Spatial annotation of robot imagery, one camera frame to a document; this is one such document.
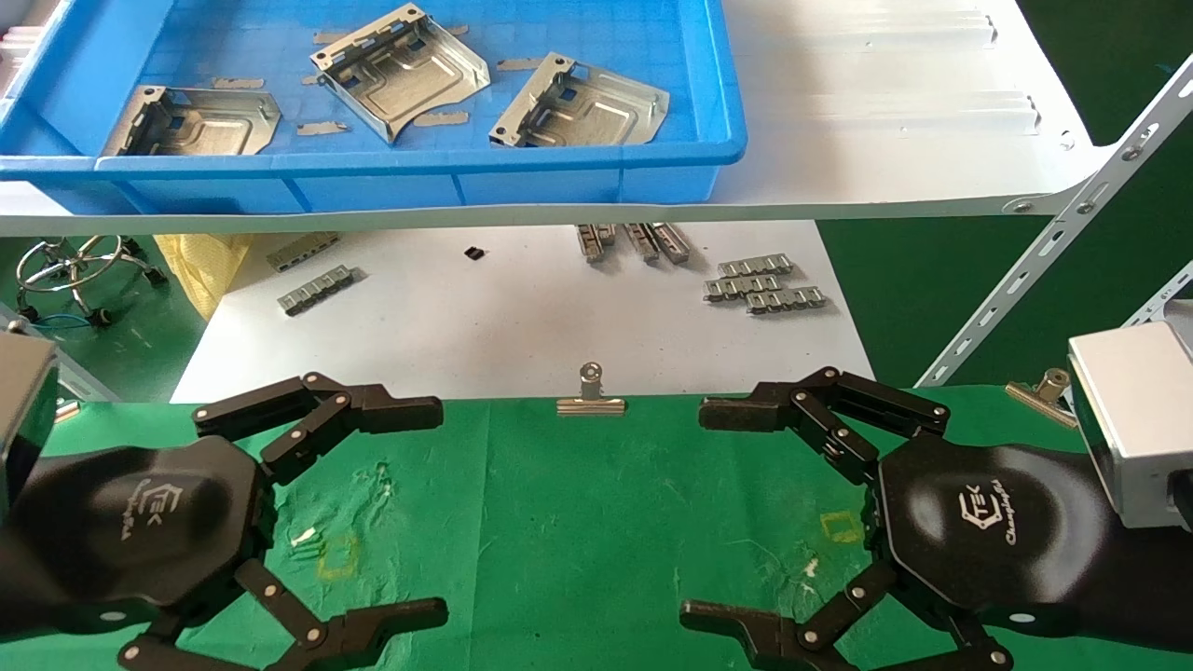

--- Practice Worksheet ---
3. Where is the chrome stool base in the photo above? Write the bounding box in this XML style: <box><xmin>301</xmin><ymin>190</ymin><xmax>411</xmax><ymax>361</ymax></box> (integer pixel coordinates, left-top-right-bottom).
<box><xmin>14</xmin><ymin>235</ymin><xmax>169</xmax><ymax>327</ymax></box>

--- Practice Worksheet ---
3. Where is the blue plastic bin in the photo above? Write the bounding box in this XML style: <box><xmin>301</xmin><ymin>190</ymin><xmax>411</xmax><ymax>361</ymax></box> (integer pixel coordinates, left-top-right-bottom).
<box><xmin>0</xmin><ymin>0</ymin><xmax>748</xmax><ymax>215</ymax></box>

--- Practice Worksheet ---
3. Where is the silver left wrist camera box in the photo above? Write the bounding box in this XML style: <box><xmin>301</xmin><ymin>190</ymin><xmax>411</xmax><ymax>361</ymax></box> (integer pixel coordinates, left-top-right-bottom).
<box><xmin>0</xmin><ymin>328</ymin><xmax>59</xmax><ymax>523</ymax></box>

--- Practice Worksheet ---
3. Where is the stamped metal bracket plate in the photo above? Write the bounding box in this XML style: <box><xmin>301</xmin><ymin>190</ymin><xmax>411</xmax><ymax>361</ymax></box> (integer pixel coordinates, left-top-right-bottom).
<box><xmin>310</xmin><ymin>3</ymin><xmax>491</xmax><ymax>145</ymax></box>
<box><xmin>101</xmin><ymin>86</ymin><xmax>282</xmax><ymax>157</ymax></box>
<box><xmin>488</xmin><ymin>52</ymin><xmax>671</xmax><ymax>148</ymax></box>

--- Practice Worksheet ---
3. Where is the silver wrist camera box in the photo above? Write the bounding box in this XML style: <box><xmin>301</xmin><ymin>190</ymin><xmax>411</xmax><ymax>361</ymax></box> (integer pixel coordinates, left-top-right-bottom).
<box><xmin>1067</xmin><ymin>298</ymin><xmax>1193</xmax><ymax>530</ymax></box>
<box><xmin>0</xmin><ymin>328</ymin><xmax>59</xmax><ymax>523</ymax></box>

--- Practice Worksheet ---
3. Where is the white metal shelf board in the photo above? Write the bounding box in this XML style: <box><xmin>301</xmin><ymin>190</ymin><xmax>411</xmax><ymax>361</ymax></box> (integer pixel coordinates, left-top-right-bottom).
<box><xmin>0</xmin><ymin>0</ymin><xmax>1115</xmax><ymax>237</ymax></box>

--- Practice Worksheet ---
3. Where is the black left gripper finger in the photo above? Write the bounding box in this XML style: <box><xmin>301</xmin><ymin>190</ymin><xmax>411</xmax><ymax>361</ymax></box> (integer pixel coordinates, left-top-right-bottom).
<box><xmin>193</xmin><ymin>372</ymin><xmax>445</xmax><ymax>487</ymax></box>

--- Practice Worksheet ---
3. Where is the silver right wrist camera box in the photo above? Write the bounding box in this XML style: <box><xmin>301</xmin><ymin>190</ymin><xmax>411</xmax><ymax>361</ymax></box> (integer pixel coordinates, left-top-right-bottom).
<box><xmin>1067</xmin><ymin>298</ymin><xmax>1193</xmax><ymax>530</ymax></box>

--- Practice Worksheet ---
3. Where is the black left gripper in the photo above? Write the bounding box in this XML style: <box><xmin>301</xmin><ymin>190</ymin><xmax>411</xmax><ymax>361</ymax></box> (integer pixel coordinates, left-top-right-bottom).
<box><xmin>0</xmin><ymin>434</ymin><xmax>450</xmax><ymax>671</ymax></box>

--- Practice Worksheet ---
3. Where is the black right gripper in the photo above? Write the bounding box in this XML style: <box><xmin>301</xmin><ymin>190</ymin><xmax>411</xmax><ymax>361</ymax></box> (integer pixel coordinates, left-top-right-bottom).
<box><xmin>679</xmin><ymin>366</ymin><xmax>1124</xmax><ymax>671</ymax></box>

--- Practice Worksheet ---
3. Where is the green table cloth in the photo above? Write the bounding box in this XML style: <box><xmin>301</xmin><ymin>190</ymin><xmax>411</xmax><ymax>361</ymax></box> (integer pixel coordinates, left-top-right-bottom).
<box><xmin>0</xmin><ymin>384</ymin><xmax>1193</xmax><ymax>671</ymax></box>

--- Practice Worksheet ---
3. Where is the white perforated shelf post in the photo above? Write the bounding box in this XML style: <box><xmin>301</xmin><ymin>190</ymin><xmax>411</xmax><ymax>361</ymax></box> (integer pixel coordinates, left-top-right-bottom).
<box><xmin>1123</xmin><ymin>261</ymin><xmax>1193</xmax><ymax>329</ymax></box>
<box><xmin>915</xmin><ymin>54</ymin><xmax>1193</xmax><ymax>389</ymax></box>

